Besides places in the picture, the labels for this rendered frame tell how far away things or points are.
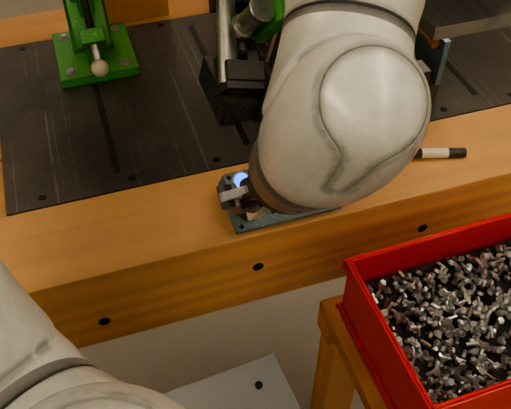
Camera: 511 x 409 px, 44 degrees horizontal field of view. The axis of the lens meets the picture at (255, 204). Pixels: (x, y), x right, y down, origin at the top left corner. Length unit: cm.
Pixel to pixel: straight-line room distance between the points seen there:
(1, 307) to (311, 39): 27
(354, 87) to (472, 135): 65
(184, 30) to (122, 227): 48
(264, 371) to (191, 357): 108
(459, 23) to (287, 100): 44
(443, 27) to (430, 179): 23
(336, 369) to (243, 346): 84
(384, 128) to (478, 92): 74
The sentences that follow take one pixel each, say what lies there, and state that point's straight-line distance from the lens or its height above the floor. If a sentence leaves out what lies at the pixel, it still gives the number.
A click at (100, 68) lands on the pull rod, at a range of 105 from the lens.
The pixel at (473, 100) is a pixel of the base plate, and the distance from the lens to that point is 110.
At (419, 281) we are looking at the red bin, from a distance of 84.
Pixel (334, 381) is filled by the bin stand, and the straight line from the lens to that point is 100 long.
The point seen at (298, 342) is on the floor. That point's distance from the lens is 179.
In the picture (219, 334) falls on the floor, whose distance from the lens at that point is 180.
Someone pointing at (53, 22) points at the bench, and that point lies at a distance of 133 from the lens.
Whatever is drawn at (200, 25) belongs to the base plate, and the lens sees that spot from 123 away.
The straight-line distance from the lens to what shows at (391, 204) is 90.
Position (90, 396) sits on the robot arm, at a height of 118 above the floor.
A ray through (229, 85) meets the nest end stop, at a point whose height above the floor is 97.
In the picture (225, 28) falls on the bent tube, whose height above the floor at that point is 102.
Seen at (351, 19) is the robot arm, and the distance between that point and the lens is 46.
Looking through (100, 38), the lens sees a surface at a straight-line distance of 106.
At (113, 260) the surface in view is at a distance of 83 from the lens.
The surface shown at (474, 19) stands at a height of 113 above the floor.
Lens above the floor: 154
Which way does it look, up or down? 47 degrees down
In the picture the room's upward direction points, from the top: straight up
